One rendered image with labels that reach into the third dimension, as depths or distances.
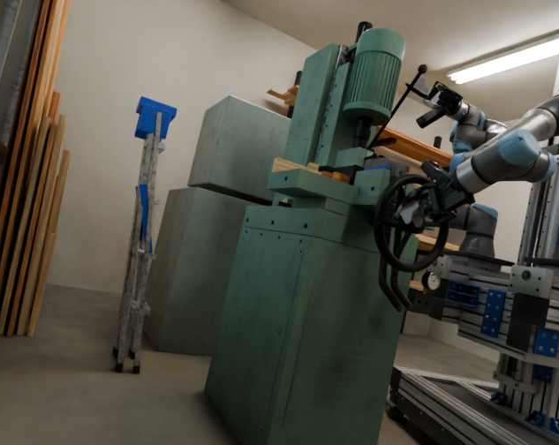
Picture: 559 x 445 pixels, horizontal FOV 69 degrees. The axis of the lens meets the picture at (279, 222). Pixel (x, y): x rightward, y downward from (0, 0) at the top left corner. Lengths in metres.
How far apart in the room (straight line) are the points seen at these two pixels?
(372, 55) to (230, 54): 2.55
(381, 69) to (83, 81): 2.61
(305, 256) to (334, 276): 0.12
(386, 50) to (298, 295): 0.92
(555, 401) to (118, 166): 3.15
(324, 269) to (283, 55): 3.21
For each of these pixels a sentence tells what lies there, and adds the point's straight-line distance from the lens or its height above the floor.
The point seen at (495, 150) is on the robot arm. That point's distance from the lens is 0.95.
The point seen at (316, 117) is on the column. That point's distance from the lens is 1.69.
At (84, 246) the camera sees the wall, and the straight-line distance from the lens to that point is 3.57.
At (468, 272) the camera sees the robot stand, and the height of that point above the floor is 0.73.
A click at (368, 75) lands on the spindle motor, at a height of 1.32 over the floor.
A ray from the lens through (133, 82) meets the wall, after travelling 3.72.
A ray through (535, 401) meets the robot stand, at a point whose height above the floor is 0.30.
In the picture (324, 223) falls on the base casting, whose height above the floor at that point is 0.76.
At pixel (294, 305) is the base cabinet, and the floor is 0.49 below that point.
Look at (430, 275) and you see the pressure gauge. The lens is 1.49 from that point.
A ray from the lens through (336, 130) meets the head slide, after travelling 1.61.
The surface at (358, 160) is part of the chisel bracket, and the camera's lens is 1.49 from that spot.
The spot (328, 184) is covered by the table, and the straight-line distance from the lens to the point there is 1.27.
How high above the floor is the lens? 0.65
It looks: 4 degrees up
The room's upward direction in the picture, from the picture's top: 13 degrees clockwise
